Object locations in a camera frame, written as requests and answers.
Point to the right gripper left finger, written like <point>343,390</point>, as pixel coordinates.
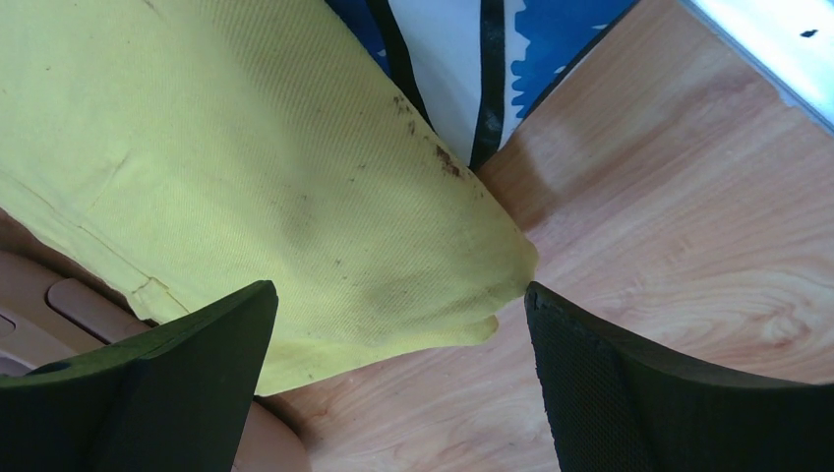
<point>174,398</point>

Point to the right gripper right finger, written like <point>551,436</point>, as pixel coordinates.
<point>618,401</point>

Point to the pink open suitcase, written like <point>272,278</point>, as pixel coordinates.
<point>50,311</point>

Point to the yellow garment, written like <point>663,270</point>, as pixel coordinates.
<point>180,150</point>

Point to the white blue print shirt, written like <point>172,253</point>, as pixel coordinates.
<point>475,69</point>

